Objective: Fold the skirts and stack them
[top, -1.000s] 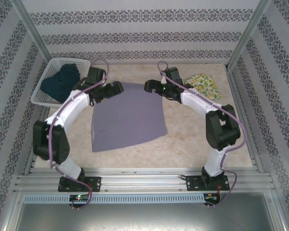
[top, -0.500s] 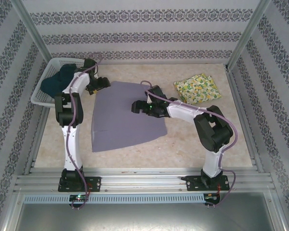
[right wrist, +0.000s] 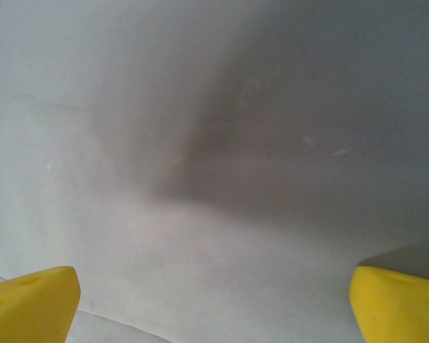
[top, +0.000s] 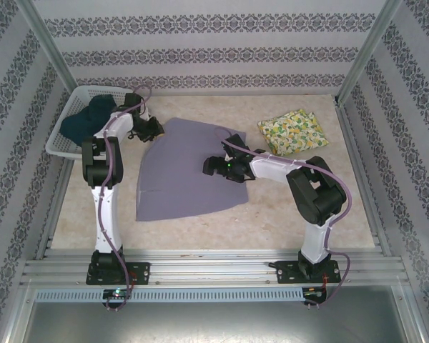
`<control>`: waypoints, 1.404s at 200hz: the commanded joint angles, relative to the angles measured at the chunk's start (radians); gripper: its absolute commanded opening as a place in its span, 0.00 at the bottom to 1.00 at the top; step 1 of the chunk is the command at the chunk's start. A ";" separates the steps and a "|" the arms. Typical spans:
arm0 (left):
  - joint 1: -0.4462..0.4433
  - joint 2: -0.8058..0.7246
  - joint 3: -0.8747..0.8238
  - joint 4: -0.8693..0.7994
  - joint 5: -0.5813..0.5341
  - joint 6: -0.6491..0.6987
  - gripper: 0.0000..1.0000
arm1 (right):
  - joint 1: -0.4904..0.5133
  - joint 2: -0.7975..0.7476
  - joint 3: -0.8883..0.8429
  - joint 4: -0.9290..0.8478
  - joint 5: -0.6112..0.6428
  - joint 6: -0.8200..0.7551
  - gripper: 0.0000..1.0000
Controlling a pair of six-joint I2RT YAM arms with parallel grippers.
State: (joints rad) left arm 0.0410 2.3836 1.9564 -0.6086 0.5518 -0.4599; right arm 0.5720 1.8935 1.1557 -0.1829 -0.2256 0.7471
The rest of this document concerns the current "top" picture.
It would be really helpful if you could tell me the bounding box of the lavender skirt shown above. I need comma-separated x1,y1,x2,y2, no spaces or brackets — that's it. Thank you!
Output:
134,117,250,222

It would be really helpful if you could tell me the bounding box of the dark blue denim skirt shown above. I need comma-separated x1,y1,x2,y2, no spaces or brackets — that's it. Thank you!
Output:
59,94,117,146

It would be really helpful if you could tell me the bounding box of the lemon print skirt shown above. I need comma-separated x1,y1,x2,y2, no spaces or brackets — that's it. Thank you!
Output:
257,109,330,156

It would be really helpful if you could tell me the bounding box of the white plastic basket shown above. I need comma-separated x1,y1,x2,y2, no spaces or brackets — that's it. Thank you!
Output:
45,85,135,160

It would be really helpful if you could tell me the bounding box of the grey metal sheet panel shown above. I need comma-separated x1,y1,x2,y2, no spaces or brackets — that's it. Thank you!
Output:
6,285,425,343

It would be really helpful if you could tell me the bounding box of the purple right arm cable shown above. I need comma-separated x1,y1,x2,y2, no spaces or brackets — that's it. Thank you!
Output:
214,127,352,312

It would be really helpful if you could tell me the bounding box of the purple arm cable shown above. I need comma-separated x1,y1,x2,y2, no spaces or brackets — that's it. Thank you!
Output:
99,84,152,314
214,127,352,312

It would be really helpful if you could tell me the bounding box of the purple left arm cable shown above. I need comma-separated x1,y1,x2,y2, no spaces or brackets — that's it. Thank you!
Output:
99,84,152,314

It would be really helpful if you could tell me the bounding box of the aluminium rail frame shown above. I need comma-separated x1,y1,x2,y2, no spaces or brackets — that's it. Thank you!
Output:
21,248,405,287

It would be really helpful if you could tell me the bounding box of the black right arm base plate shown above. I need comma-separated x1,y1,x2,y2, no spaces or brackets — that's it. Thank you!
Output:
275,259,342,286

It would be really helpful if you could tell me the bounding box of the aluminium side rail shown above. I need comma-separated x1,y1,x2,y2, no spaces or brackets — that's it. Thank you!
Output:
35,156,74,258
334,99,393,257

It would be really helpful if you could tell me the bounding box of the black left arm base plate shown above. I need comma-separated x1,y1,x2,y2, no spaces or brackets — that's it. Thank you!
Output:
86,262,152,287

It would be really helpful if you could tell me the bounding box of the white slotted cable duct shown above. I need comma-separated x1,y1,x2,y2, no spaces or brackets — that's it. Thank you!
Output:
34,288,305,303

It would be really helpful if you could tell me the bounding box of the aluminium corner post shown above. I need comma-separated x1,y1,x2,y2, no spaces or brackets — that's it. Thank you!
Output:
335,0,403,104
16,0,79,104

